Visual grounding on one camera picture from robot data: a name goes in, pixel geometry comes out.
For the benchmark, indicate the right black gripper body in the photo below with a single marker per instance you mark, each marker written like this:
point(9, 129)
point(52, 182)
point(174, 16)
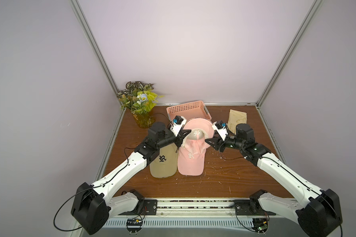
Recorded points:
point(220, 141)

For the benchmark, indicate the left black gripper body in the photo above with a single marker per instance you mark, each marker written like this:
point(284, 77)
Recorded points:
point(166, 139)

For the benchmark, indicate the pink baseball cap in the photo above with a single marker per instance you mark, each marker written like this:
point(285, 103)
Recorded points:
point(191, 158)

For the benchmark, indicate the beige baseball cap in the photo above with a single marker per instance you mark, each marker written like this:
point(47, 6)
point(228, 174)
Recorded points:
point(165, 165)

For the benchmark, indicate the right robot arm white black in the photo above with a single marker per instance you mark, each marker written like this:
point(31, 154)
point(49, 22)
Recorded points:
point(315, 210)

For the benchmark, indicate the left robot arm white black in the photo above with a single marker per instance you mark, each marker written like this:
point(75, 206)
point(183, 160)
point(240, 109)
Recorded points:
point(94, 204)

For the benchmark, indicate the pink plastic basket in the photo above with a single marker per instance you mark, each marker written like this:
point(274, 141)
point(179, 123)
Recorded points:
point(195, 109)

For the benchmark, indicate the cream fabric glove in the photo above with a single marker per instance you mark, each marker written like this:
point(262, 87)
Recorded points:
point(235, 118)

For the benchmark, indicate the amber glass vase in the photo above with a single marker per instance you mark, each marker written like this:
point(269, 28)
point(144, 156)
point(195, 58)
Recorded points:
point(144, 120)

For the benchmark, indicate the artificial plant bouquet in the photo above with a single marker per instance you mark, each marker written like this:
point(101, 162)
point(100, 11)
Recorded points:
point(138, 97)

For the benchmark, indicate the right small circuit board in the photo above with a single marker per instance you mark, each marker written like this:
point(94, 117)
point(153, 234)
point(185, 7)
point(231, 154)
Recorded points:
point(260, 225)

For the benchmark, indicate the small circuit board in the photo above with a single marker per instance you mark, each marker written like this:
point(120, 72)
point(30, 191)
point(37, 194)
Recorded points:
point(260, 225)
point(133, 226)

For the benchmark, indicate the left small circuit board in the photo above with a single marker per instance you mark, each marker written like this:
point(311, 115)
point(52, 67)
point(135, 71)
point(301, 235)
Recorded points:
point(133, 226)

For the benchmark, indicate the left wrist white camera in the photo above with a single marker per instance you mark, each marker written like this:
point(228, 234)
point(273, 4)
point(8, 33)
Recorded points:
point(177, 124)

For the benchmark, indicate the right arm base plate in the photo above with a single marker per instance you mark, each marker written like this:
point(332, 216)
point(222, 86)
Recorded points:
point(249, 207)

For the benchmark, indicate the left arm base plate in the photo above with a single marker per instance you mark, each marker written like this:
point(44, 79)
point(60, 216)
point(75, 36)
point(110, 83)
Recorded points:
point(144, 207)

